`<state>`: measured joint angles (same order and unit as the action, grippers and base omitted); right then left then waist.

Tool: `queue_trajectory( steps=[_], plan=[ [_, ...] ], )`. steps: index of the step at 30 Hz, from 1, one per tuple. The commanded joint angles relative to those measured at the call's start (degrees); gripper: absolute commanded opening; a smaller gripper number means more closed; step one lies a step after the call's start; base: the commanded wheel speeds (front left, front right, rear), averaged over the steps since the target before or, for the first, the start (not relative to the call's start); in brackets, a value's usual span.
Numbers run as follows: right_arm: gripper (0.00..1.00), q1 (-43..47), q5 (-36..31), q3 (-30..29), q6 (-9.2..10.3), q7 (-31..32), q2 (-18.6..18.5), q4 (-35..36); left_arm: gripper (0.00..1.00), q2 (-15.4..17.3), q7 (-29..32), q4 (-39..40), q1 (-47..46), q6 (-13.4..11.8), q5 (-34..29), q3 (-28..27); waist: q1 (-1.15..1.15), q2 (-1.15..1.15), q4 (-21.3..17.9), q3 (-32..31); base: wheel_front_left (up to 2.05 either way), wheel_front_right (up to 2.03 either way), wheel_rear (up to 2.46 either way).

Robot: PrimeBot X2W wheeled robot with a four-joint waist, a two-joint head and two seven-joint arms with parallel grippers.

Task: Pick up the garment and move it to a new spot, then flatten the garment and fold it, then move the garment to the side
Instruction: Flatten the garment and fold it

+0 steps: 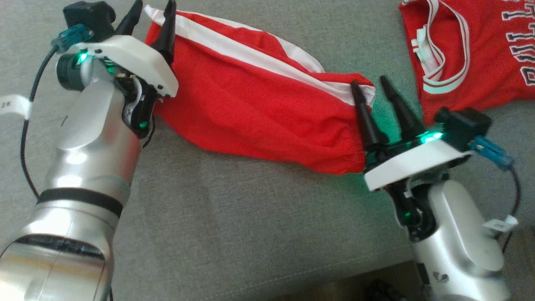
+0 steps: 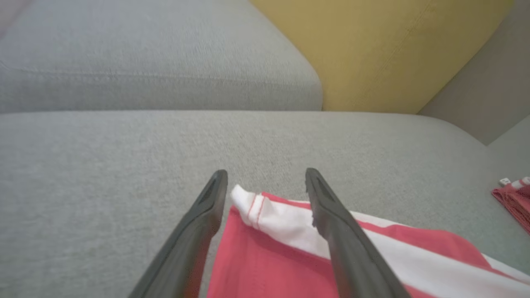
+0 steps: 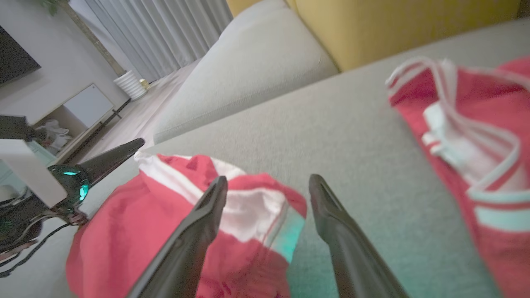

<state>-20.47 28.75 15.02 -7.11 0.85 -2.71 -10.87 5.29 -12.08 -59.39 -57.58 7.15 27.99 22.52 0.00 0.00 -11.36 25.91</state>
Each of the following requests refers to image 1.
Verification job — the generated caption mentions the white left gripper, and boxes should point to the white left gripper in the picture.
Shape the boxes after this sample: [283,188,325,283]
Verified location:
[56,0,179,139]

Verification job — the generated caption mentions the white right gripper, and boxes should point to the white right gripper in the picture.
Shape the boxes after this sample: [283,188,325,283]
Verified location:
[350,75,473,244]

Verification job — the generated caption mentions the red white basketball jersey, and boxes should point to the red white basketball jersey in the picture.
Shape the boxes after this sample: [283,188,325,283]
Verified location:
[398,0,535,126]

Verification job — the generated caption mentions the red shorts with white stripe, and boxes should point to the red shorts with white stripe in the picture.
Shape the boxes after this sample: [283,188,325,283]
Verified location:
[143,4,377,175]

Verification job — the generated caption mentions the grey fabric sofa seat cushion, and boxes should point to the grey fabric sofa seat cushion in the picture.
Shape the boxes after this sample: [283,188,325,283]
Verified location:
[0,0,535,301]

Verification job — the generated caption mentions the white right cable label tag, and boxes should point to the white right cable label tag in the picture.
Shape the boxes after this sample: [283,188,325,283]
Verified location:
[484,215,519,233]

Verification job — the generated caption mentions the white cable label tag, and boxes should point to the white cable label tag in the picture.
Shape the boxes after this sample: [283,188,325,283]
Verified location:
[0,95,33,120]
[484,215,519,233]

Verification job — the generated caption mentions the white left cable label tag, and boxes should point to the white left cable label tag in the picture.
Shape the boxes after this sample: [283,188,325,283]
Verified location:
[0,95,33,120]

